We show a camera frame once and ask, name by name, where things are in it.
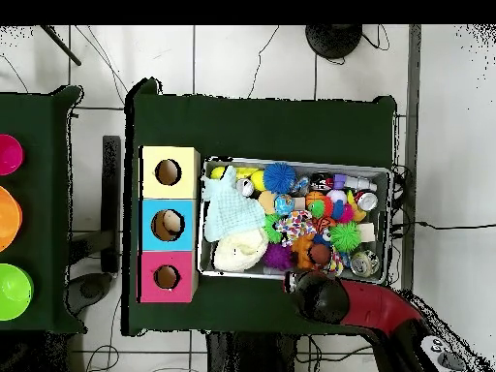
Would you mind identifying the blue spiky ball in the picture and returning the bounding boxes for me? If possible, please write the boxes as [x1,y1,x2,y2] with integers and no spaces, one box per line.
[262,161,297,195]

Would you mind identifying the dark green table cloth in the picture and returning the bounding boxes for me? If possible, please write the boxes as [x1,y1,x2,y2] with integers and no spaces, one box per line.
[121,77,398,337]
[0,84,87,335]

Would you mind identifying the black upright panel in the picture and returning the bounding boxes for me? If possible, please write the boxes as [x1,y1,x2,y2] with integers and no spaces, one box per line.
[101,135,122,272]

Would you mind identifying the small brown football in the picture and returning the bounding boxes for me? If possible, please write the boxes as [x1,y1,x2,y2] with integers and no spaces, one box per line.
[308,244,332,268]

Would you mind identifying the thin black rod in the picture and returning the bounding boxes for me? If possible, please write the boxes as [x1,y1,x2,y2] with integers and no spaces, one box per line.
[40,24,82,67]

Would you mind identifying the pink bowl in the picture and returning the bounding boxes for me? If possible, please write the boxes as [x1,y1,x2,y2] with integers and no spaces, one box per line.
[0,134,25,176]

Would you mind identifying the orange bowl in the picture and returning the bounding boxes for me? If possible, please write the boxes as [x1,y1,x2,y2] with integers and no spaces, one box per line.
[0,185,23,253]

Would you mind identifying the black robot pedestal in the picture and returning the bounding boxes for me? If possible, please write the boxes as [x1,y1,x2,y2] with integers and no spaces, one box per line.
[204,330,299,372]

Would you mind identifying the black power cable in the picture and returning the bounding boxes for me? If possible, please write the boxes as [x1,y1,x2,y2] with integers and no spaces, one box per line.
[390,220,496,233]

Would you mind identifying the green bowl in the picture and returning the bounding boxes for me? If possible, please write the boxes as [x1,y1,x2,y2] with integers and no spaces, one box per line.
[0,263,35,322]

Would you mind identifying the green spiky ball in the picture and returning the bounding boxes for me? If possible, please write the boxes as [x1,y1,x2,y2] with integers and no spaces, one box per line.
[328,221,362,254]

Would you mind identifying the small white baseball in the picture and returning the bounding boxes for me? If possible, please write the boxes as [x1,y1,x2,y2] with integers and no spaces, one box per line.
[325,188,349,204]

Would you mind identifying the black round stand base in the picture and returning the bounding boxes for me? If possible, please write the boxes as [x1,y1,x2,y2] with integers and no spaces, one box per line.
[304,24,363,60]

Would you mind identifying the silver mesh bin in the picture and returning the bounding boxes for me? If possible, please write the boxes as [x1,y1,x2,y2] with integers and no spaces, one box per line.
[196,155,393,286]

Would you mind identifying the cream knitted cloth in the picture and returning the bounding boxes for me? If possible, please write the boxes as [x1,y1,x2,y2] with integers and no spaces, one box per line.
[211,228,269,272]

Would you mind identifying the wooden box with three holes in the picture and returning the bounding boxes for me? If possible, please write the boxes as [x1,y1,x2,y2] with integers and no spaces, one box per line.
[138,145,202,304]

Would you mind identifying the mint knitted cloth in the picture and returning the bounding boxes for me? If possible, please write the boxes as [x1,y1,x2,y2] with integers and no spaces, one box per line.
[201,165,267,243]

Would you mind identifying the grey black stand foot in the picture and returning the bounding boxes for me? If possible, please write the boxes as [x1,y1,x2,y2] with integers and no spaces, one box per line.
[63,271,114,316]

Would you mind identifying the rainbow spiky caterpillar toy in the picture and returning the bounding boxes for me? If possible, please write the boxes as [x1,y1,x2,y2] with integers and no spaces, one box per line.
[308,196,357,226]

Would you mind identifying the small orange basketball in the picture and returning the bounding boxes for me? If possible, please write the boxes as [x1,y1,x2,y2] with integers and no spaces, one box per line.
[304,190,326,208]

